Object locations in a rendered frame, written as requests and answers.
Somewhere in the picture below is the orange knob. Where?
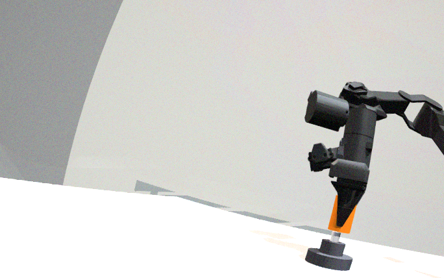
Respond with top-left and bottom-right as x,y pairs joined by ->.
328,195 -> 356,234

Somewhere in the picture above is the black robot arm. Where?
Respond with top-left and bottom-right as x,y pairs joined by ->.
304,81 -> 444,172

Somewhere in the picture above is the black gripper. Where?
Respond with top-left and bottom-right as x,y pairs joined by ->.
328,134 -> 373,227

